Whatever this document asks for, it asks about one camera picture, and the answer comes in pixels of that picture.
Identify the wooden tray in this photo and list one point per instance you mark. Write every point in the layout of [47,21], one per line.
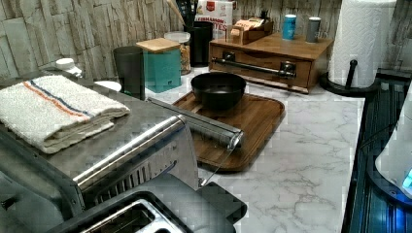
[258,117]

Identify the blue can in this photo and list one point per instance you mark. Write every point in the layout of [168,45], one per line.
[289,27]

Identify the black toaster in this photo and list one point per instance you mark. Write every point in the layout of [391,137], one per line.
[162,205]

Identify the dark grey cup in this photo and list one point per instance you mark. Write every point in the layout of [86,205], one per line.
[130,68]

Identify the wooden spoon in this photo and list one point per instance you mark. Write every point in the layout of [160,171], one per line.
[174,8]

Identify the folded striped towel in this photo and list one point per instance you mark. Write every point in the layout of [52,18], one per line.
[52,113]

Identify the black bowl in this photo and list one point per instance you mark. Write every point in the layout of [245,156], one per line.
[218,90]

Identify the teal canister with wooden lid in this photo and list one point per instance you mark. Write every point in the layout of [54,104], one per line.
[162,64]

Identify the black utensil holder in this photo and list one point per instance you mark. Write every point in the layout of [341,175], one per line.
[201,34]

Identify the paper towel roll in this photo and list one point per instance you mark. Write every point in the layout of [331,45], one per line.
[362,30]

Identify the wooden condiment organizer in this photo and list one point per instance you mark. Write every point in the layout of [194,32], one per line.
[244,32]

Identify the black paper towel holder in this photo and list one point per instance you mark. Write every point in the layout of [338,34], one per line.
[347,89]

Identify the stainless toaster oven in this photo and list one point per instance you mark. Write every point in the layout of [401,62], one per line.
[40,191]

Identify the grey can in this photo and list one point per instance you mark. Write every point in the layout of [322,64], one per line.
[313,28]

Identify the wooden drawer box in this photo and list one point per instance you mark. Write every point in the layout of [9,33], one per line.
[294,65]

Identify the cereal box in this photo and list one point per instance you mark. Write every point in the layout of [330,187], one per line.
[220,13]

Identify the glass jar with white lid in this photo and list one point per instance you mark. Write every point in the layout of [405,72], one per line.
[183,39]

